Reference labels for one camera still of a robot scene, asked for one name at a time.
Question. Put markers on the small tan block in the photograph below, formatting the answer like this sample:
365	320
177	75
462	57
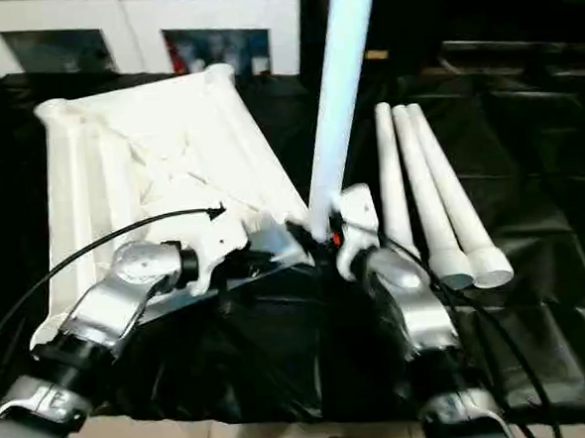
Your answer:
377	54

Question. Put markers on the dark metal bar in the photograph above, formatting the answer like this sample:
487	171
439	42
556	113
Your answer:
510	46

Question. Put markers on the black mat cover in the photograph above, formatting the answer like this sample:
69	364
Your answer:
542	164

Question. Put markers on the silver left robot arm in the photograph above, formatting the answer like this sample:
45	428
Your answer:
104	300

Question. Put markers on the white plastic table leg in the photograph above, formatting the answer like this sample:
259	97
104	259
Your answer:
340	102
454	189
427	196
392	183

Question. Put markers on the white glass door cabinet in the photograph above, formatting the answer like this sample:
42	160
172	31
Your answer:
131	15

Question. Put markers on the white plastic table top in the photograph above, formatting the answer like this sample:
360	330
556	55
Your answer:
119	140

